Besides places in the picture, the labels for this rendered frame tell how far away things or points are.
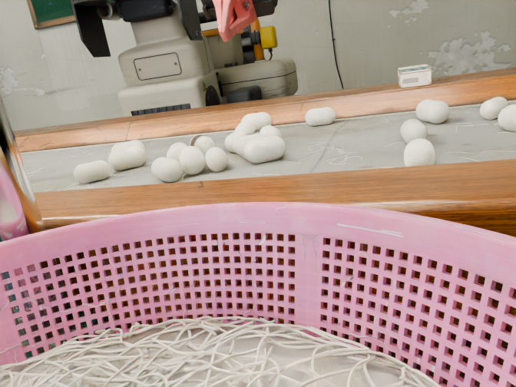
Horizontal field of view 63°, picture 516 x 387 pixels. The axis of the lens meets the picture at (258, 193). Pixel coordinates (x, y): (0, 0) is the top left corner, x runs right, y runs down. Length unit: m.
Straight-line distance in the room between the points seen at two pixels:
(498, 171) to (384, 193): 0.05
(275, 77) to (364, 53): 1.18
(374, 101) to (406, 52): 1.90
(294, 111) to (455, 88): 0.19
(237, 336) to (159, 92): 0.95
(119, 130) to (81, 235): 0.46
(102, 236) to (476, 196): 0.15
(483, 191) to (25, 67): 3.14
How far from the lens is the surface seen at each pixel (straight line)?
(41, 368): 0.19
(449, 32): 2.44
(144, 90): 1.10
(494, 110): 0.43
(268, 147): 0.35
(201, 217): 0.17
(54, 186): 0.43
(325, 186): 0.19
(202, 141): 0.41
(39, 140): 0.73
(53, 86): 3.11
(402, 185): 0.18
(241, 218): 0.17
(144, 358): 0.17
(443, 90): 0.53
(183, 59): 1.09
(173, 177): 0.34
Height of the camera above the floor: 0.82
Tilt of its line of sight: 18 degrees down
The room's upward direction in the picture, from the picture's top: 9 degrees counter-clockwise
